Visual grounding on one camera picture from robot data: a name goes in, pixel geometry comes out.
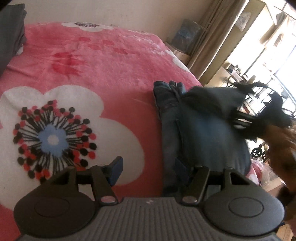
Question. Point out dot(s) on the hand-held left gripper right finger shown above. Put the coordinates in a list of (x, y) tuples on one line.
[(181, 171)]

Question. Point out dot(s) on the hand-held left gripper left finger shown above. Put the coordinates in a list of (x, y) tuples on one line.
[(116, 169)]

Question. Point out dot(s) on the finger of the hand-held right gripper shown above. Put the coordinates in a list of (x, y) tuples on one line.
[(203, 97), (242, 121)]

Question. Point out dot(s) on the blue jeans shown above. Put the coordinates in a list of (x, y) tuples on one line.
[(203, 139)]

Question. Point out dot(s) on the person's right hand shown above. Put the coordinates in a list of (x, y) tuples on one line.
[(282, 157)]

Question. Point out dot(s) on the wheelchair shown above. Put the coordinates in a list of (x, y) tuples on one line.
[(256, 153)]

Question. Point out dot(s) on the folding table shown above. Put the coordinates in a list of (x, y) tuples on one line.
[(233, 74)]

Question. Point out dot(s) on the white water dispenser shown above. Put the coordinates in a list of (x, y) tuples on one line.
[(179, 54)]

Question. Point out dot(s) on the pink plastic bag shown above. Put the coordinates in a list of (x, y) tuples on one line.
[(261, 171)]

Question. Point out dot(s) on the beige curtain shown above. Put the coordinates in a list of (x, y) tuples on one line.
[(215, 39)]

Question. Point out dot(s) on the blue water bottle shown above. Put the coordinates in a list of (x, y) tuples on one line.
[(187, 34)]

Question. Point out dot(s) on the pink floral blanket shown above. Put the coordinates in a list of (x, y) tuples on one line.
[(104, 69)]

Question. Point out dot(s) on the dark grey garment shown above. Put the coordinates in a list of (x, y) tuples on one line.
[(11, 34)]

